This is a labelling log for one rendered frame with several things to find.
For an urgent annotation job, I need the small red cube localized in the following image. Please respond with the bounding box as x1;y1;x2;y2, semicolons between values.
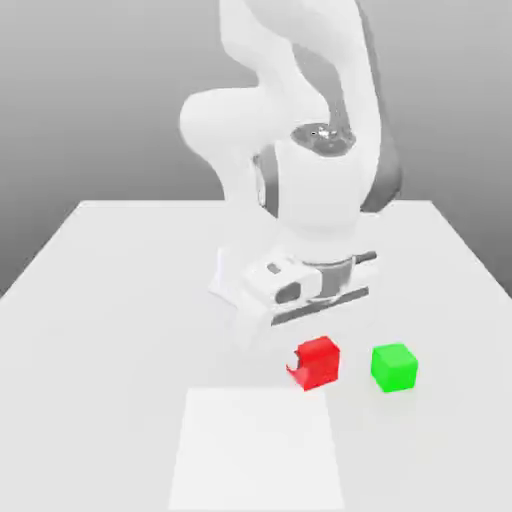
285;335;342;392

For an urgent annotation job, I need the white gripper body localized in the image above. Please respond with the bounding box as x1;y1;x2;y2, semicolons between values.
233;259;380;352

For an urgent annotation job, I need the small green cube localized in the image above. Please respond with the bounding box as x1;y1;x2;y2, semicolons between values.
370;342;419;394

